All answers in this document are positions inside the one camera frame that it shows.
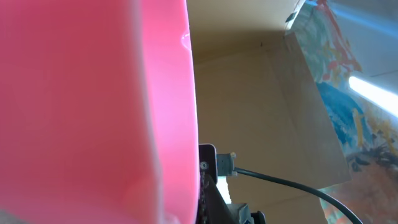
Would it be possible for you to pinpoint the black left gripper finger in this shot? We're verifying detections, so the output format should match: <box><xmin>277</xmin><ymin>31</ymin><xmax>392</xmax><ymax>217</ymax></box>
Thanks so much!
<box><xmin>196</xmin><ymin>172</ymin><xmax>238</xmax><ymax>224</ymax></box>

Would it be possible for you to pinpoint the pink plastic measuring scoop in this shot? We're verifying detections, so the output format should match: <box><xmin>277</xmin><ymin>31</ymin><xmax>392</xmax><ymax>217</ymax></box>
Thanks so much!
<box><xmin>1</xmin><ymin>0</ymin><xmax>200</xmax><ymax>223</ymax></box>

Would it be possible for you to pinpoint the colourful painting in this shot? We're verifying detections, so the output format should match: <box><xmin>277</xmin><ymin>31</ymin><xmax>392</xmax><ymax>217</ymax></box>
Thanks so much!
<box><xmin>291</xmin><ymin>1</ymin><xmax>397</xmax><ymax>223</ymax></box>

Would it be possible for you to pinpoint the ceiling light tube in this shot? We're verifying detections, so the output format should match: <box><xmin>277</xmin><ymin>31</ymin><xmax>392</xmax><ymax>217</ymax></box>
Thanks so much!
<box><xmin>348</xmin><ymin>76</ymin><xmax>397</xmax><ymax>117</ymax></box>

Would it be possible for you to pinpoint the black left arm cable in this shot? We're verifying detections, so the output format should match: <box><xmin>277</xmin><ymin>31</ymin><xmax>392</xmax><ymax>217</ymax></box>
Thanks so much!
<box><xmin>233</xmin><ymin>167</ymin><xmax>364</xmax><ymax>224</ymax></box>

